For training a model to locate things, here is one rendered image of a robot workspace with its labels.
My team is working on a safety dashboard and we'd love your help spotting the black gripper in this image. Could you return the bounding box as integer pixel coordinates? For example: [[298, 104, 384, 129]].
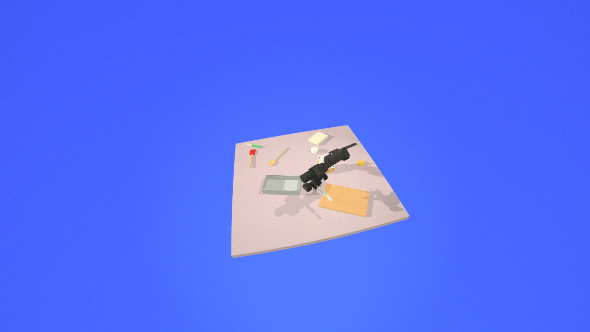
[[302, 174, 328, 192]]

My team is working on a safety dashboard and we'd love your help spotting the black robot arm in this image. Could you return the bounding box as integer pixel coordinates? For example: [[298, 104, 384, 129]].
[[300, 147, 350, 183]]

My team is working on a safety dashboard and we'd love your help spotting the red spatula with wooden handle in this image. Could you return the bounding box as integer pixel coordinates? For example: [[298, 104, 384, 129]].
[[249, 149, 256, 168]]

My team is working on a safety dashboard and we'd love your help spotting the tan flat spatula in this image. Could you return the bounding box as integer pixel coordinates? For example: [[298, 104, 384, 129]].
[[268, 147, 288, 166]]

